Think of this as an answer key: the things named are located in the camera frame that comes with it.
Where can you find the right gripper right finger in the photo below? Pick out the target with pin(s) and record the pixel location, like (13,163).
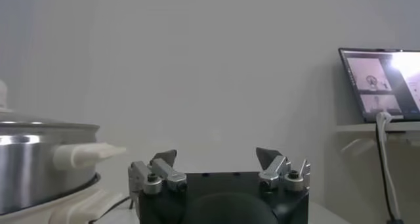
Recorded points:
(279,171)

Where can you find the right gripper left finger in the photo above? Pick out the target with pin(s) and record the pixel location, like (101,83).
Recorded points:
(157,172)

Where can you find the white side table with laptop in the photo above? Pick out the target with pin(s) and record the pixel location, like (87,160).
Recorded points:
(377,127)

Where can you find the perforated stainless steamer basket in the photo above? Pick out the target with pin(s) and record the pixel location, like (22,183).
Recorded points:
(39,166)

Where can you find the dark grey open laptop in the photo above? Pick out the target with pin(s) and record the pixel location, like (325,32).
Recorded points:
(384,84)

